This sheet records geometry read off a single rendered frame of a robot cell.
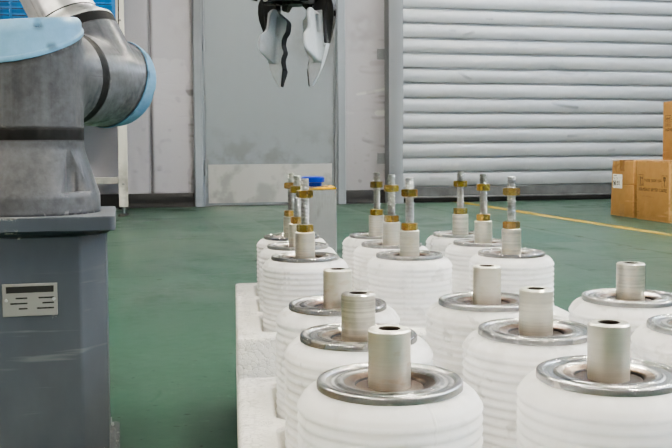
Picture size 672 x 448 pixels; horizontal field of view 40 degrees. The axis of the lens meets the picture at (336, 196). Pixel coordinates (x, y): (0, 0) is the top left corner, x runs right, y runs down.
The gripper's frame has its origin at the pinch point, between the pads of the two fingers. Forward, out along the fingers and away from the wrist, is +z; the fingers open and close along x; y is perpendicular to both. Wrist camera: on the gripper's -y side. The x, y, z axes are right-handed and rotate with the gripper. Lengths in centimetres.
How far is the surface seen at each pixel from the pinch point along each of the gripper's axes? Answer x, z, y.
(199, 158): -232, 15, -423
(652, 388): 42, 21, 59
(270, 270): 2.6, 22.1, 15.4
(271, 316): 2.7, 27.1, 15.3
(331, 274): 18.5, 18.5, 41.0
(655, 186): 44, 29, -375
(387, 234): 10.5, 19.7, -3.4
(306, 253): 5.6, 20.5, 12.3
